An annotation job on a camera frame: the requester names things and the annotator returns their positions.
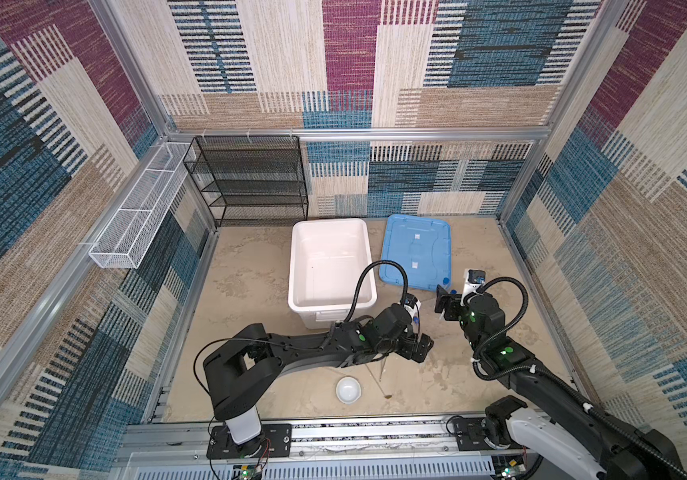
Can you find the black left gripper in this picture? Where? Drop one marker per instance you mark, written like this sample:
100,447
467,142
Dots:
421,349

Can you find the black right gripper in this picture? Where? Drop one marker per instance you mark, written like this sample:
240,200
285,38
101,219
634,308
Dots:
451,301

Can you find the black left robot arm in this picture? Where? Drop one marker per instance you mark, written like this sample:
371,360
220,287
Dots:
243,368

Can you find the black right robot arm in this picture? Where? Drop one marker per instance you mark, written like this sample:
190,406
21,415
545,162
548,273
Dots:
543,412

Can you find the blue plastic bin lid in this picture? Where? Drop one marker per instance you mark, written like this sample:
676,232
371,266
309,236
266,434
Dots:
422,246

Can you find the small white ceramic dish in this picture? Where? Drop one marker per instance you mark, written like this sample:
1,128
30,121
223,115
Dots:
348,390

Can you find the white plastic storage bin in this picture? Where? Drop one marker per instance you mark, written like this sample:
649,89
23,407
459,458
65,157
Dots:
327,258

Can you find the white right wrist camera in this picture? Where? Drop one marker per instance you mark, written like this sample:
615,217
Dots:
474,279

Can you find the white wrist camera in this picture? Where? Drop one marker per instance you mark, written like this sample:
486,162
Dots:
413,307
474,279

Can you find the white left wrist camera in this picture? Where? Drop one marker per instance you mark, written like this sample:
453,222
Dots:
413,307

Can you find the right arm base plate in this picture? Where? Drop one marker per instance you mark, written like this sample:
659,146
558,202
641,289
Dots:
471,434

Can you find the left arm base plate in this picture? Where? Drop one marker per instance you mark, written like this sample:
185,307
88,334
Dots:
273,442

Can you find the black wire shelf rack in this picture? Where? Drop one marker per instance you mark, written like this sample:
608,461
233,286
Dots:
250,181

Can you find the aluminium front rail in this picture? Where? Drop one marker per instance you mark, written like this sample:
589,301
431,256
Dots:
312,438

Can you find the white wire mesh basket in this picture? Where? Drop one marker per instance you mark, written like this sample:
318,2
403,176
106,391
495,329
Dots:
125,241

